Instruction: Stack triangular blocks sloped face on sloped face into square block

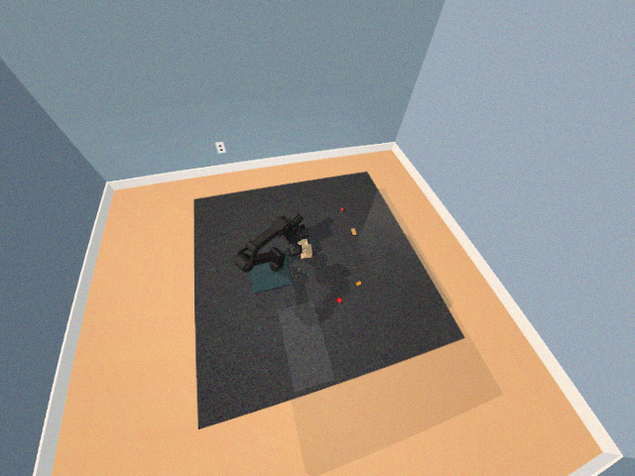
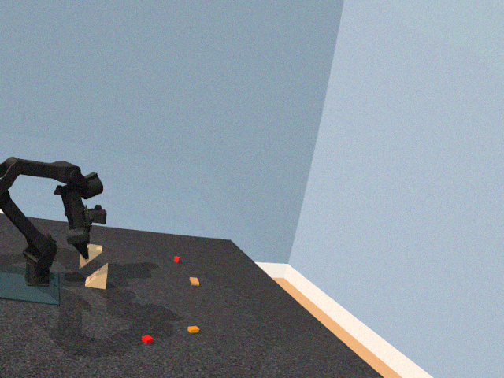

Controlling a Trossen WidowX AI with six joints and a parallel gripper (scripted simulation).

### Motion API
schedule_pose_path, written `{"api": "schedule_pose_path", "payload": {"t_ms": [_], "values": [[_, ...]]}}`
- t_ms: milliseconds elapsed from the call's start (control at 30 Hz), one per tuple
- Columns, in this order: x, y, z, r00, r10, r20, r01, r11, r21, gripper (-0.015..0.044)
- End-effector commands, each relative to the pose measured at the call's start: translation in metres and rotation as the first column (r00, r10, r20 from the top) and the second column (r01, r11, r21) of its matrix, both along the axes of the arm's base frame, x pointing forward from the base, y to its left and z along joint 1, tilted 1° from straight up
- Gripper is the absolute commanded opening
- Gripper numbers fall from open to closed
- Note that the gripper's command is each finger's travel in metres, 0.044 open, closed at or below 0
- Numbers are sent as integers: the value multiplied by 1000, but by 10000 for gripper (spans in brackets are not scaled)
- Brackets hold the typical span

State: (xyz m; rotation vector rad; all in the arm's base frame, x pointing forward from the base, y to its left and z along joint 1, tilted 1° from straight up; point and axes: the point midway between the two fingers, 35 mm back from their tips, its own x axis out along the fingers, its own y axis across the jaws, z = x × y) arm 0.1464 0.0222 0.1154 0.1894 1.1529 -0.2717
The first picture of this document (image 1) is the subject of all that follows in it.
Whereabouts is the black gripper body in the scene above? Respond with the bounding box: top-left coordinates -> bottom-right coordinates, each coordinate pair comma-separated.
285,225 -> 303,257

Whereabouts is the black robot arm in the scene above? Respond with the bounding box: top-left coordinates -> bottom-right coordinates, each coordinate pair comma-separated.
234,211 -> 309,273

